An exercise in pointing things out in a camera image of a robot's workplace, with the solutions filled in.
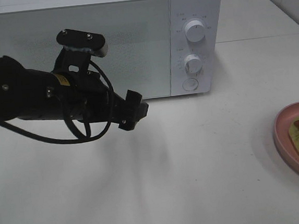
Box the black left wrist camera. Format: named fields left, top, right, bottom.
left=56, top=29, right=109, bottom=57

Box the white microwave oven body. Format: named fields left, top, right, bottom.
left=0, top=0, right=221, bottom=99

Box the white timer knob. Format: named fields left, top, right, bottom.
left=183, top=54, right=202, bottom=74

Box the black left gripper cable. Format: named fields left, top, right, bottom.
left=0, top=58, right=119, bottom=151

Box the white microwave door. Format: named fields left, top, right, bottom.
left=0, top=0, right=171, bottom=99

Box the round door release button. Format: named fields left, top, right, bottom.
left=182, top=78, right=198, bottom=91

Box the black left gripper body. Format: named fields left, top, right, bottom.
left=49, top=42, right=130, bottom=128

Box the upper white power knob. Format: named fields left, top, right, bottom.
left=184, top=19, right=205, bottom=43

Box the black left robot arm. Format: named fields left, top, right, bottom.
left=0, top=50, right=149, bottom=138

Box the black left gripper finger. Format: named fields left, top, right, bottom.
left=118, top=102, right=149, bottom=131
left=125, top=90, right=142, bottom=109

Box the pink round plate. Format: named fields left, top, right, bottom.
left=273, top=102, right=299, bottom=175

